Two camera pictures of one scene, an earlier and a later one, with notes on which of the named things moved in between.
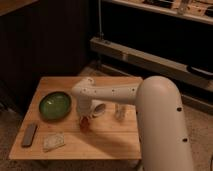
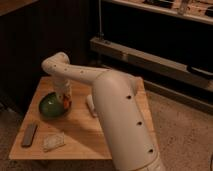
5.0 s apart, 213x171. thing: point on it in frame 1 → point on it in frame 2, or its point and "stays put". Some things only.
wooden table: x=52 y=129 stays put
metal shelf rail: x=150 y=62 stays put
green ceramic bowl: x=55 y=106 stays put
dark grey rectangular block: x=29 y=135 stays put
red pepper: x=84 y=124 → x=67 y=103
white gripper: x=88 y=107 → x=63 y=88
